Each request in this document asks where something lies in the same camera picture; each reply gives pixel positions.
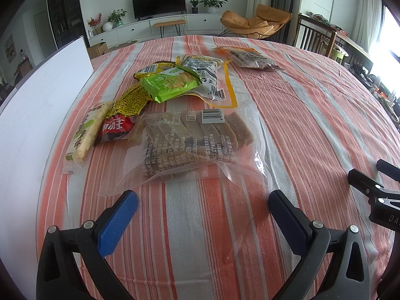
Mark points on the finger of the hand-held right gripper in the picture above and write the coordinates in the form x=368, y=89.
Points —
x=389, y=167
x=365, y=181

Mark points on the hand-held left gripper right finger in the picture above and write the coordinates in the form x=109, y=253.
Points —
x=290, y=222

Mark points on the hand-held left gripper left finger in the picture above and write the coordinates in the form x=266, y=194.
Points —
x=118, y=222

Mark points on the pale green rice snack packet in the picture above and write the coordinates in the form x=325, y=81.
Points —
x=86, y=131

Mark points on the clear packet of brown slices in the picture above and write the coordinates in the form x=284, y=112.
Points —
x=187, y=140

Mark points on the yellow red snack packet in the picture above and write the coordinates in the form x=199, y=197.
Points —
x=125, y=106

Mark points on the green cracker packet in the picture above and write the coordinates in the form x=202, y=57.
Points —
x=165, y=82

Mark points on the yellow green barcode snack packet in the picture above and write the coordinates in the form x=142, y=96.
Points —
x=153, y=68

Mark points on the yellow-edged clear snack packet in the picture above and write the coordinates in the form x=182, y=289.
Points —
x=206, y=72

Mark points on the orange grey striped tablecloth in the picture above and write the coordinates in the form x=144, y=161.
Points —
x=297, y=125

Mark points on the green container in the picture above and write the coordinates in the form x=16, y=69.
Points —
x=340, y=54

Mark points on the white board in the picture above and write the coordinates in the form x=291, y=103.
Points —
x=31, y=131

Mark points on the window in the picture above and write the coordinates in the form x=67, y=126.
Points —
x=389, y=34

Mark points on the white curtain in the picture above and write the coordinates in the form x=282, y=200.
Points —
x=367, y=15

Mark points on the wooden chair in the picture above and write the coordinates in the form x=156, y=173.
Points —
x=312, y=34

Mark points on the clear orange-top snack packet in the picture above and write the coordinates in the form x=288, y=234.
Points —
x=250, y=57

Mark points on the cardboard box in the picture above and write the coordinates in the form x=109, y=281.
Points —
x=97, y=50

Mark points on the white round vase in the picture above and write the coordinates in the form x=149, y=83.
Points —
x=107, y=26

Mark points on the orange lounge chair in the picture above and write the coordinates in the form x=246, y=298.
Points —
x=250, y=22

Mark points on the red flower arrangement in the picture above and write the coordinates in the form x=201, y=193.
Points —
x=94, y=22

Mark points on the leafy plant in vase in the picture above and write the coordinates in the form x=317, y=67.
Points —
x=117, y=17

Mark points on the wooden bench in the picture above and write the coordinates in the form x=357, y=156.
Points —
x=168, y=22

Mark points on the white television cabinet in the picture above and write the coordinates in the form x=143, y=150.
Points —
x=200, y=22

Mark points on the dark display cabinet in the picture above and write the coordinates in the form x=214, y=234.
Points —
x=67, y=9

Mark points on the black television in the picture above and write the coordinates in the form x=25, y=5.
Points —
x=157, y=3

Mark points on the small potted plant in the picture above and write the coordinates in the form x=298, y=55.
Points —
x=194, y=6

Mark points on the large potted plant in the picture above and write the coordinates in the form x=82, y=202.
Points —
x=214, y=2

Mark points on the wall picture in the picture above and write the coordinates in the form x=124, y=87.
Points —
x=10, y=47

